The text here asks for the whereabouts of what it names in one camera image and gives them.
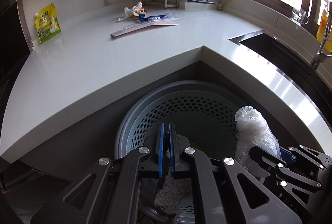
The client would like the white tissue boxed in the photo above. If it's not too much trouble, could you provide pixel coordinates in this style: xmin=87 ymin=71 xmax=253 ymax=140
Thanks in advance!
xmin=118 ymin=1 xmax=143 ymax=22

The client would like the clear plastic bag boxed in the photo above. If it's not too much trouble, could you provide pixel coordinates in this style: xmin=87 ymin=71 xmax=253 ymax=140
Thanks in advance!
xmin=235 ymin=106 xmax=281 ymax=170

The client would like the blue ribbon strap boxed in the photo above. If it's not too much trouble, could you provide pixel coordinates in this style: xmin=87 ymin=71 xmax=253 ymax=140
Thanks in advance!
xmin=138 ymin=13 xmax=167 ymax=22

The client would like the metal sink faucet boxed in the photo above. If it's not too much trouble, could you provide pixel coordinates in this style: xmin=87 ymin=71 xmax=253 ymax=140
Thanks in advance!
xmin=310 ymin=13 xmax=331 ymax=71

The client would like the yellow bottle on sill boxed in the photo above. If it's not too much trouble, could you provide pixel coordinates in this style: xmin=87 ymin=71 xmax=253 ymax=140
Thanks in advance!
xmin=316 ymin=2 xmax=332 ymax=53

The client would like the yellow green refill pouch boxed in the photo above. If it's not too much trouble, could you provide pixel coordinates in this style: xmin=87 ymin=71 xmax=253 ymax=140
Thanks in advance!
xmin=35 ymin=3 xmax=61 ymax=44

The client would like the red white snack wrapper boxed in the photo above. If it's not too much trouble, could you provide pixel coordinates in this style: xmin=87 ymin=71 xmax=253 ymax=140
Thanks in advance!
xmin=133 ymin=7 xmax=147 ymax=19

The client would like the blue perforated trash bin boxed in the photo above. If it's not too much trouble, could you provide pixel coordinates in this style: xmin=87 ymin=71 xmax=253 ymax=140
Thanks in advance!
xmin=114 ymin=80 xmax=263 ymax=224

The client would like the pink white package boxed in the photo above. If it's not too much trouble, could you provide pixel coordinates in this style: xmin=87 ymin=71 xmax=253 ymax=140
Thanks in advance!
xmin=110 ymin=19 xmax=177 ymax=38

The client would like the dark grey rag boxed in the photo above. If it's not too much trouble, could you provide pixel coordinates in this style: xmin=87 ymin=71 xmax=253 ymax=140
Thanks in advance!
xmin=153 ymin=168 xmax=192 ymax=219

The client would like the black kitchen sink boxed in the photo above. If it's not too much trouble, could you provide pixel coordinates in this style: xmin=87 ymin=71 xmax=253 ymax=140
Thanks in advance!
xmin=229 ymin=30 xmax=331 ymax=124

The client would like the clear glass mug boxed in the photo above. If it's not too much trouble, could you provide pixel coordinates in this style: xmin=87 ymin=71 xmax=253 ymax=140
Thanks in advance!
xmin=291 ymin=8 xmax=309 ymax=26

